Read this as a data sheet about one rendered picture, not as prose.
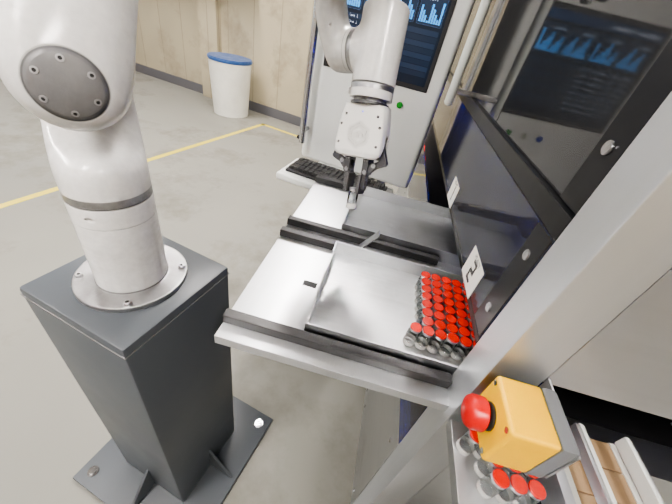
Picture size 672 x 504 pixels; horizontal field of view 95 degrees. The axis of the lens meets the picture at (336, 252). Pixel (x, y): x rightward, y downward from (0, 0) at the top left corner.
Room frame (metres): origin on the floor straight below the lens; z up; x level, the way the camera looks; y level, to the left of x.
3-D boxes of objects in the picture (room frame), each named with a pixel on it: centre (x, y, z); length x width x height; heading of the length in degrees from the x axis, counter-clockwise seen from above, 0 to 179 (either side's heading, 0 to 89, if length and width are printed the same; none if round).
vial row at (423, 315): (0.46, -0.20, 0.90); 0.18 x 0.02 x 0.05; 176
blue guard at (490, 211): (1.29, -0.30, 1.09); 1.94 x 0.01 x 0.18; 176
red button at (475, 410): (0.20, -0.21, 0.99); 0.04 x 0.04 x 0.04; 86
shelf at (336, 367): (0.63, -0.10, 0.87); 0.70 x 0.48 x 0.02; 176
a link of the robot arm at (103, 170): (0.43, 0.40, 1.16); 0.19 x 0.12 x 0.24; 38
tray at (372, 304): (0.46, -0.16, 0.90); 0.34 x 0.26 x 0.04; 86
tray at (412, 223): (0.80, -0.18, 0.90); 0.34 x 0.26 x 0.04; 86
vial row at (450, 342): (0.45, -0.24, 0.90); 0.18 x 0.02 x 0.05; 176
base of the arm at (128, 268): (0.40, 0.38, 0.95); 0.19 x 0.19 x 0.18
